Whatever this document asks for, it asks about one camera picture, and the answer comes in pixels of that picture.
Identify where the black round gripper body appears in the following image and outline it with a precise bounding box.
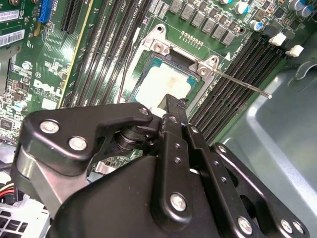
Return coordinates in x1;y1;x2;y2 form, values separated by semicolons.
49;154;233;238

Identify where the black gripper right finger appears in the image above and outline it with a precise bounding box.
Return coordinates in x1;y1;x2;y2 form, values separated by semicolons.
178;98;310;238

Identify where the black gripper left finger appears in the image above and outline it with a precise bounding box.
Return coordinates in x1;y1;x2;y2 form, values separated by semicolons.
11;94;194;225

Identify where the metal socket cover frame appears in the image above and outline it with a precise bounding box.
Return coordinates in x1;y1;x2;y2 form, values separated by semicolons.
95;160;112;175

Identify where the silver topped CPU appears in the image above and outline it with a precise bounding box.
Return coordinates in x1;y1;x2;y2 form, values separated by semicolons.
135;56;200;110

